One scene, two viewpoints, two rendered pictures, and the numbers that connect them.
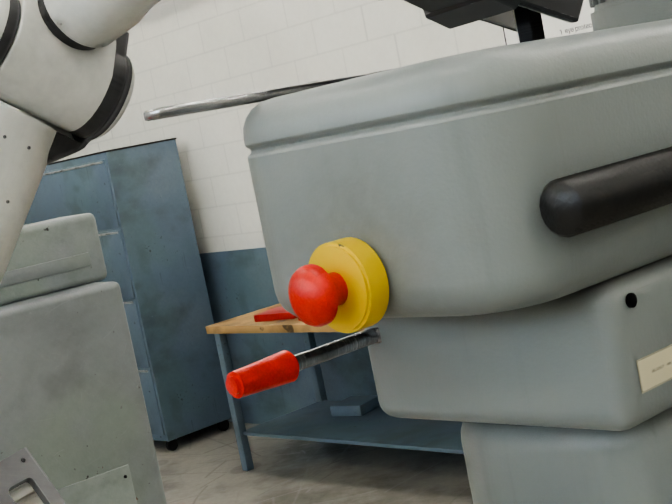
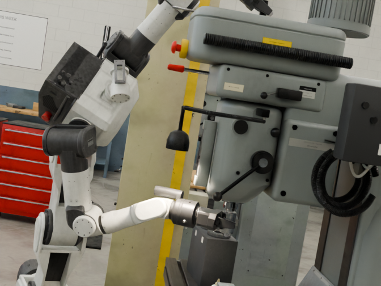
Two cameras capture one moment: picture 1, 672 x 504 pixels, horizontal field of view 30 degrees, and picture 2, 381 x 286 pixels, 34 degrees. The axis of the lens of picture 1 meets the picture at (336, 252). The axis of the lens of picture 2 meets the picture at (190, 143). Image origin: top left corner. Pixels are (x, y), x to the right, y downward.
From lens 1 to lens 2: 142 cm
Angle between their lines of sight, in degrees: 34
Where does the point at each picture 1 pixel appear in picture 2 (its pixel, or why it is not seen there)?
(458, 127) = (198, 19)
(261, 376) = (173, 67)
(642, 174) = (226, 38)
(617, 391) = (217, 86)
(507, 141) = (204, 24)
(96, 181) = not seen: outside the picture
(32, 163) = (169, 17)
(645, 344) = (229, 80)
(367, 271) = (183, 45)
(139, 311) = not seen: outside the picture
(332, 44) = not seen: outside the picture
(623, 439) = (228, 104)
